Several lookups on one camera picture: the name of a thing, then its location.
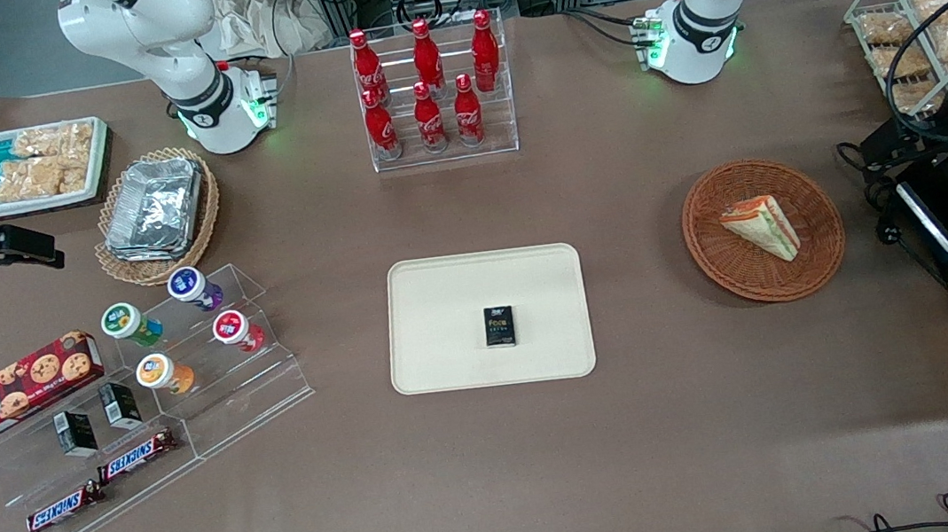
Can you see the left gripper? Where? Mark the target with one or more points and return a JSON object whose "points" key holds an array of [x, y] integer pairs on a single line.
{"points": [[937, 127]]}

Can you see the triangle sandwich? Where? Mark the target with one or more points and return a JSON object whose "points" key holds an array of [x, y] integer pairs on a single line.
{"points": [[762, 226]]}

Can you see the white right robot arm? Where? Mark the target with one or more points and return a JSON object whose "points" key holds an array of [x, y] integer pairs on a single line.
{"points": [[174, 59]]}

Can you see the white rectangular snack tray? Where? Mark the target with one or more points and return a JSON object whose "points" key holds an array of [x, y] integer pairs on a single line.
{"points": [[97, 157]]}

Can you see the light wicker basket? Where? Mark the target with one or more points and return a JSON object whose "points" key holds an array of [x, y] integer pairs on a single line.
{"points": [[205, 216]]}

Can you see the brown wicker basket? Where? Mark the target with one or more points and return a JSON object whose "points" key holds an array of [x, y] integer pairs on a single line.
{"points": [[733, 263]]}

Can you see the beige plastic tray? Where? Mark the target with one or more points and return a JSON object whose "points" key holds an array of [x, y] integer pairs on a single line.
{"points": [[445, 323]]}

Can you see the rice cracker pack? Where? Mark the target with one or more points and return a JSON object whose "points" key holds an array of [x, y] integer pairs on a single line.
{"points": [[54, 141], [31, 178]]}

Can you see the green lid cup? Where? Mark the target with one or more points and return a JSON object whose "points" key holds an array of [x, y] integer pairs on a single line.
{"points": [[123, 321]]}

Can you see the red Walkers cookie box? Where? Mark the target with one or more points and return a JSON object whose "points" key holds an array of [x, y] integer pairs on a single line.
{"points": [[15, 390]]}

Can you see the stack of foil containers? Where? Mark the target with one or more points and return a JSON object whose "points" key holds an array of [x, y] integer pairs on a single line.
{"points": [[153, 209]]}

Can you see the purple lid cup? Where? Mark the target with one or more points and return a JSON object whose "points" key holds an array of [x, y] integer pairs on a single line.
{"points": [[189, 285]]}

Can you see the small black carton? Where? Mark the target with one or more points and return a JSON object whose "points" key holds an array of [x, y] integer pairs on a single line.
{"points": [[120, 405], [75, 434]]}

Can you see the orange lid cup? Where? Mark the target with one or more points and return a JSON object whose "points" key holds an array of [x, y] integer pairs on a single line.
{"points": [[158, 372]]}

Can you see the red lid cup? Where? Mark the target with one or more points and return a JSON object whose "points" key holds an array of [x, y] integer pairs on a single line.
{"points": [[231, 327]]}

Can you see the Snickers bar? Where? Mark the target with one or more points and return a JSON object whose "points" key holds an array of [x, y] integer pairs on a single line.
{"points": [[137, 456], [64, 509]]}

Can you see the clear acrylic stepped stand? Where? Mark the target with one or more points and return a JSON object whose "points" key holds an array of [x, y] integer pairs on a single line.
{"points": [[256, 389]]}

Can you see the white cloth bag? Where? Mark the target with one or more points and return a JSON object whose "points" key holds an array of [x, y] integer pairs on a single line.
{"points": [[267, 17]]}

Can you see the red cola bottle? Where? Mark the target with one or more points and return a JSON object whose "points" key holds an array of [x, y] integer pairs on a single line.
{"points": [[382, 129], [467, 115], [367, 64], [426, 53], [429, 124], [485, 46]]}

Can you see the clear acrylic bottle rack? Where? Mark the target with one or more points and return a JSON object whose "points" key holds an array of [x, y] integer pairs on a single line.
{"points": [[502, 124]]}

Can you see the small black box gold print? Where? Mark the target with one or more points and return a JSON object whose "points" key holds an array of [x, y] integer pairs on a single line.
{"points": [[500, 326]]}

